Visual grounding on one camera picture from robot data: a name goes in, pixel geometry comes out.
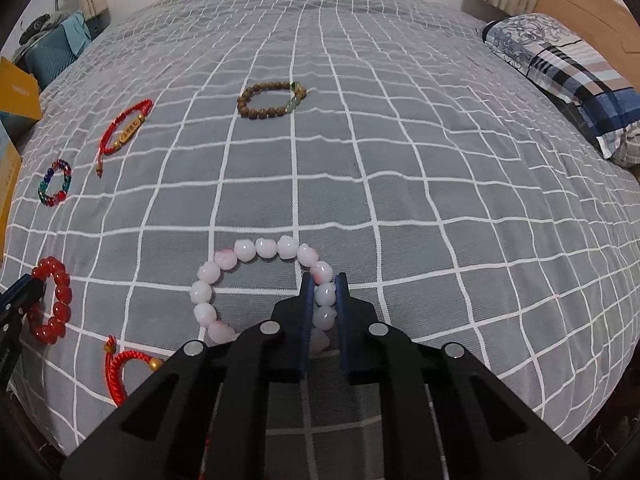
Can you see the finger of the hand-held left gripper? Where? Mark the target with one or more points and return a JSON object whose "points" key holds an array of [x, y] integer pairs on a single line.
{"points": [[20, 295]]}

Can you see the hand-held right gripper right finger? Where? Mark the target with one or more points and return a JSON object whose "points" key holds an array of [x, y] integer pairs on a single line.
{"points": [[343, 310]]}

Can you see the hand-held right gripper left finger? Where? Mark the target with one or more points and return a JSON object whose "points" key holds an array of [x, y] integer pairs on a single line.
{"points": [[306, 310]]}

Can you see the grey checked bed cover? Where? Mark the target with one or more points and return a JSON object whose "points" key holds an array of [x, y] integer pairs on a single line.
{"points": [[390, 185]]}

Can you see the yellow cardboard box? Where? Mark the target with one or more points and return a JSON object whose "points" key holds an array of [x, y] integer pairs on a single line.
{"points": [[17, 92]]}

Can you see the teal fabric bag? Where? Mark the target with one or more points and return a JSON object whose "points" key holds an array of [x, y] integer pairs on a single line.
{"points": [[55, 50]]}

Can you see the blue plaid pillow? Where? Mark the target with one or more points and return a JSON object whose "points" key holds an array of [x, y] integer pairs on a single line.
{"points": [[565, 80]]}

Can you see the wooden headboard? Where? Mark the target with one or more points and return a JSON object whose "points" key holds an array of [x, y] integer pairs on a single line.
{"points": [[590, 20]]}

